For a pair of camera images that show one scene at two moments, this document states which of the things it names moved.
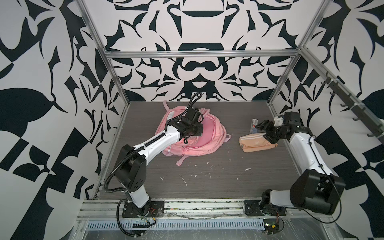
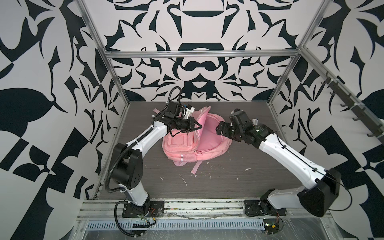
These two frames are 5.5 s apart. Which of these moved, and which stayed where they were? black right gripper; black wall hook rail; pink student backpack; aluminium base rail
Moved: black right gripper; pink student backpack
Stayed: black wall hook rail; aluminium base rail
